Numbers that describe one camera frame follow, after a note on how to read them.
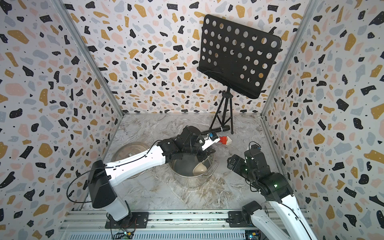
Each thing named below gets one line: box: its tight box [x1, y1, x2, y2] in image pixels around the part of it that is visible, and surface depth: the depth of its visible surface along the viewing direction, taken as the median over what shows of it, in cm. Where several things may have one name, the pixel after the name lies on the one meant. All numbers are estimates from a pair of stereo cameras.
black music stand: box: [196, 14, 282, 134], surface depth 70 cm
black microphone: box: [201, 125, 231, 135], surface depth 112 cm
